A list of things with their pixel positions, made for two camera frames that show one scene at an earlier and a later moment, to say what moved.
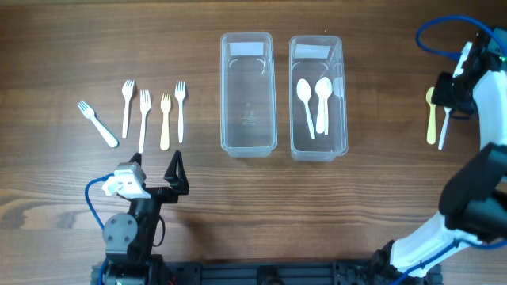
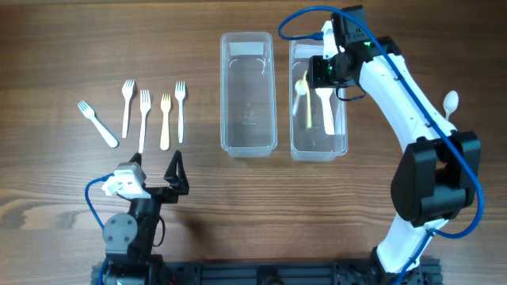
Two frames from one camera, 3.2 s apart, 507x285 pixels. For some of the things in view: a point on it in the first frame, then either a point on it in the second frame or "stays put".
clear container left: (247, 94) stays put
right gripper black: (439, 96) to (314, 74)
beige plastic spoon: (431, 127) to (309, 116)
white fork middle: (145, 107) stays put
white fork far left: (89, 112) stays put
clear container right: (318, 96) stays put
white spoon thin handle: (326, 87) to (341, 112)
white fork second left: (127, 92) stays put
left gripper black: (178, 183) stays put
